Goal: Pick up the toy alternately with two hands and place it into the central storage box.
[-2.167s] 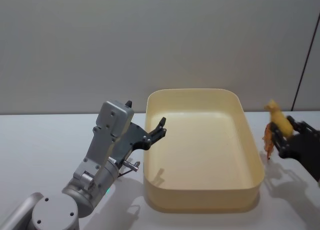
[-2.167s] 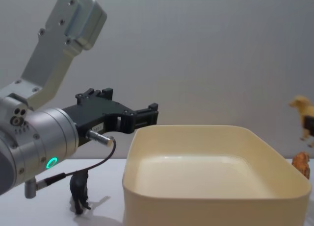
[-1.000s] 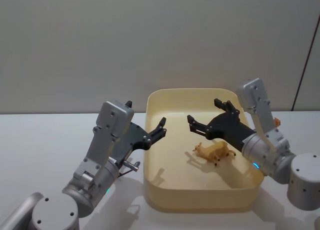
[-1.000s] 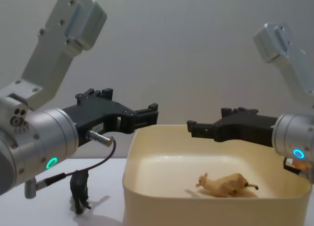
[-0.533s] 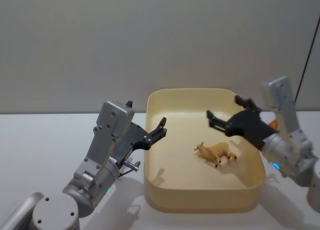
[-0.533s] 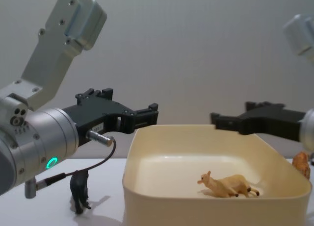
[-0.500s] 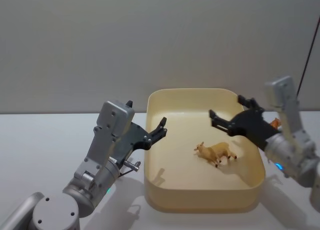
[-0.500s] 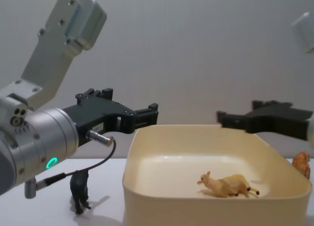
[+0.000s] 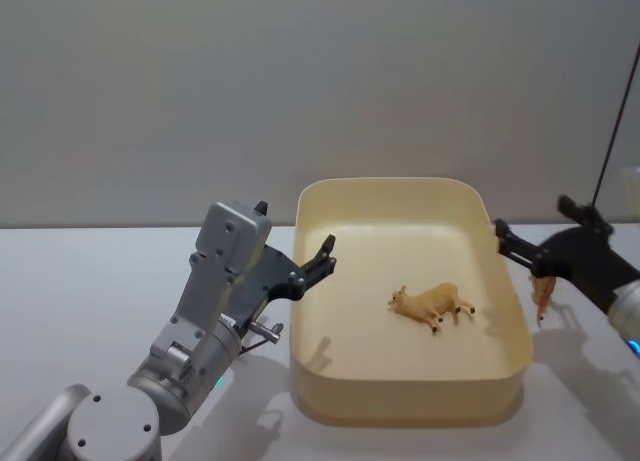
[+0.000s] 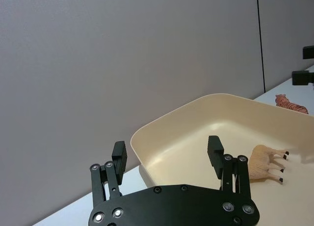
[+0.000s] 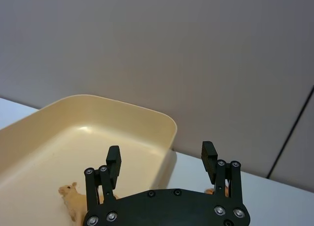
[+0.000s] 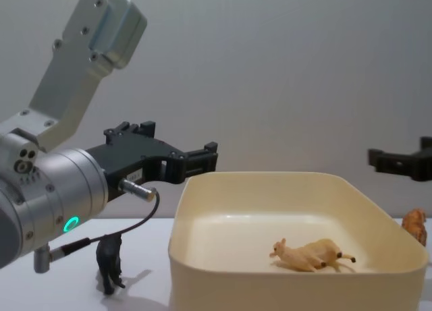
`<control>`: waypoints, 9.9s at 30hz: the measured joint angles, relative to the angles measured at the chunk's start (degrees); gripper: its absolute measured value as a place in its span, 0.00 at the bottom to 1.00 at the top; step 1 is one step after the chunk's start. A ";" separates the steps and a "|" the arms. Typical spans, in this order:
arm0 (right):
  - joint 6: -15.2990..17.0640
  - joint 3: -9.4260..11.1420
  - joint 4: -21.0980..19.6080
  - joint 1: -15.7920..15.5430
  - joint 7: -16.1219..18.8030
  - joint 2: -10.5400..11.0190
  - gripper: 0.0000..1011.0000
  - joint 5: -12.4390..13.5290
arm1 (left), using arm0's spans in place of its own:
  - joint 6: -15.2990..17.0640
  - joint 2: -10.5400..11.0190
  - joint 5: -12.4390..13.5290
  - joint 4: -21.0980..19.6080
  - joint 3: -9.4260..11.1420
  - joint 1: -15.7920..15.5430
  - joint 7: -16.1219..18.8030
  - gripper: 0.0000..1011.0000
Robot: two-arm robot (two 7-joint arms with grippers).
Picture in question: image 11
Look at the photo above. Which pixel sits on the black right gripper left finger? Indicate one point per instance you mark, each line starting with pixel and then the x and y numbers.
pixel 113 167

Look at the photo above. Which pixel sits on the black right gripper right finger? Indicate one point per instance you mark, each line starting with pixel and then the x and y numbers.
pixel 209 159

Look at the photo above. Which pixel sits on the small orange toy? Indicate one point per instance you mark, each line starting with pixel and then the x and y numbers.
pixel 209 191

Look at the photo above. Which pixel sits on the cream plastic tray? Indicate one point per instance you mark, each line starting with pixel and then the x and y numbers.
pixel 73 142

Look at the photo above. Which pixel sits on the tan toy animal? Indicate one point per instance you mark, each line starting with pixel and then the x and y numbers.
pixel 71 199

